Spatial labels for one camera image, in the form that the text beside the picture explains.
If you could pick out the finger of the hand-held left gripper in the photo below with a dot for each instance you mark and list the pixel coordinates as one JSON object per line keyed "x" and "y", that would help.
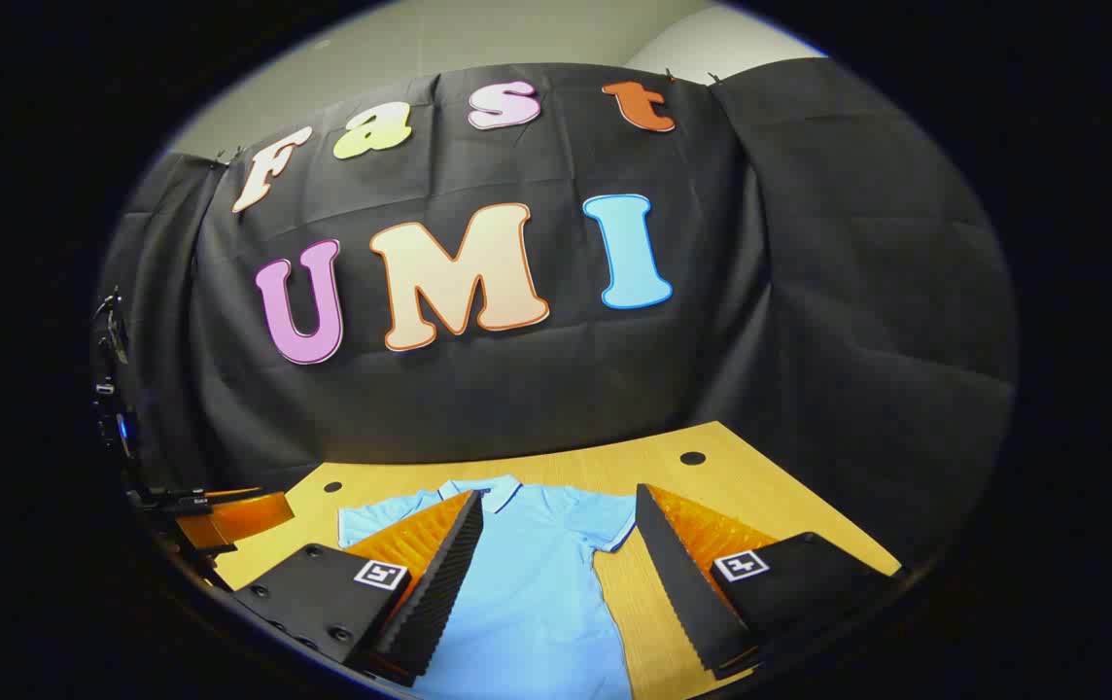
{"x": 245, "y": 515}

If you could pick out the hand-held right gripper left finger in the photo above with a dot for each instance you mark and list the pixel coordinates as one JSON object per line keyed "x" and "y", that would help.
{"x": 439, "y": 593}

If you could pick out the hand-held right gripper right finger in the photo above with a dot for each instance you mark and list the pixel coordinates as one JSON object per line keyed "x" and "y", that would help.
{"x": 682, "y": 583}

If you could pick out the light blue T-shirt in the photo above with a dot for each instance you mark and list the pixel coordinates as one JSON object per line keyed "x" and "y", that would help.
{"x": 537, "y": 583}

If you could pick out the black backdrop cloth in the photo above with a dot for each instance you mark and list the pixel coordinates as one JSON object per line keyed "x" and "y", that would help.
{"x": 517, "y": 389}

